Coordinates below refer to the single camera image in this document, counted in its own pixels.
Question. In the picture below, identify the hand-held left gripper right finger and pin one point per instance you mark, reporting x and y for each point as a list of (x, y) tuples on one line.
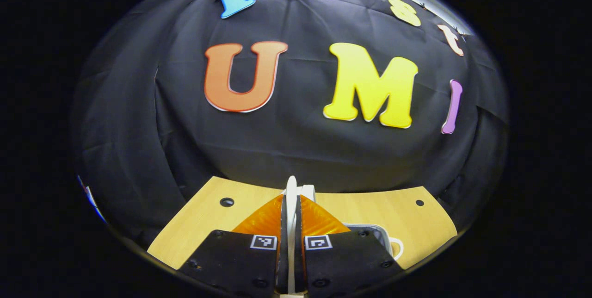
[(342, 261)]

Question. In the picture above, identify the white grey suitcase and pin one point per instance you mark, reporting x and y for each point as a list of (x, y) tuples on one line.
[(290, 191)]

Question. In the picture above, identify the black backdrop cloth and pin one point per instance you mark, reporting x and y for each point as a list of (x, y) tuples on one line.
[(300, 159)]

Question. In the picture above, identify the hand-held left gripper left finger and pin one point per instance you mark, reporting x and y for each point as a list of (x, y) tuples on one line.
[(240, 261)]

